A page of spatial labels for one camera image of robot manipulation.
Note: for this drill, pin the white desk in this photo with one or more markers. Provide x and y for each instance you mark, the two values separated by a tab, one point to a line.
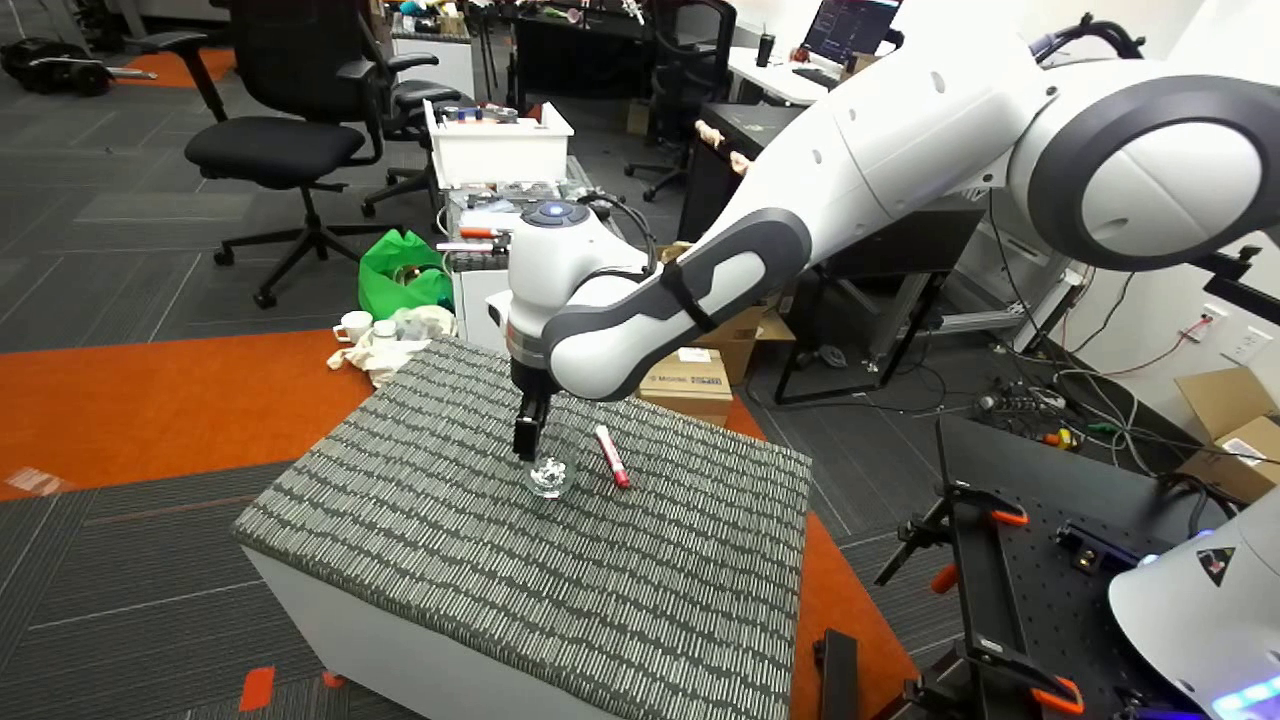
780	78

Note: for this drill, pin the cardboard box with label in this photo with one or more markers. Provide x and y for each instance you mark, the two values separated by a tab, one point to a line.
690	385
1235	430

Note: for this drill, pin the wall socket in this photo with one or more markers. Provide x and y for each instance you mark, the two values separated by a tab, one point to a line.
1247	346
1212	322

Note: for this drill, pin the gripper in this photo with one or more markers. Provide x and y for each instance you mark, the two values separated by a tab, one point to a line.
533	378

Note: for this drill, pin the white plastic bin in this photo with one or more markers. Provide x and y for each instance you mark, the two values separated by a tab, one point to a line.
497	150

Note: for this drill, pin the open cardboard box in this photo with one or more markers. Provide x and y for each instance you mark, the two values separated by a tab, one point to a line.
745	335

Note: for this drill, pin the black tumbler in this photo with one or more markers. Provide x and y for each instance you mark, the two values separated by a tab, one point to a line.
765	50

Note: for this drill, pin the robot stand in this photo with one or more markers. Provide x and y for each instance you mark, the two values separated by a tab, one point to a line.
1040	600

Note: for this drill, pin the white mug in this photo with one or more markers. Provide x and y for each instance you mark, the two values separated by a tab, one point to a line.
354	326

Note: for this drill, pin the black exercise equipment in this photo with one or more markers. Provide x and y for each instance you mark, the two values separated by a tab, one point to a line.
55	65

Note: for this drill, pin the clear glass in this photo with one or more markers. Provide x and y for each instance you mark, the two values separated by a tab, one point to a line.
551	474

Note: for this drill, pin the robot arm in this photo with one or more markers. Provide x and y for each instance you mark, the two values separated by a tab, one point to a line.
900	130

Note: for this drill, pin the white cloth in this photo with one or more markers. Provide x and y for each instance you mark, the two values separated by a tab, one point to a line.
385	355

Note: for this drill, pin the black and orange clamp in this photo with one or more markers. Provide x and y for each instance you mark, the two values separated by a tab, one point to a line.
975	520
1010	672

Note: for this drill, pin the laptop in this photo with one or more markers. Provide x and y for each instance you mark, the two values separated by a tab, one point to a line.
848	28

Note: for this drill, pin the black office chair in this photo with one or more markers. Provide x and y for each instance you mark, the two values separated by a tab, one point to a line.
420	100
685	70
275	145

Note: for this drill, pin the power strip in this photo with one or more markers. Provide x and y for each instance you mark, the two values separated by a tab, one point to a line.
1020	402

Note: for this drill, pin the red and white marker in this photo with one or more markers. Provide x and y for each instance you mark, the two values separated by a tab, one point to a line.
611	456

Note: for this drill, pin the green bag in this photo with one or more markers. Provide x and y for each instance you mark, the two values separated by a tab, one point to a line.
395	275

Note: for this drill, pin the small black box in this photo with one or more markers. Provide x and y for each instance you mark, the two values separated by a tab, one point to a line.
1095	548

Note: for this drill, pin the aluminium frame rail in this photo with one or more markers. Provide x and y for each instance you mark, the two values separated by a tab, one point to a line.
985	320

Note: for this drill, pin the black desk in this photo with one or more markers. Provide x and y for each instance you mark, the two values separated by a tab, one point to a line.
580	50

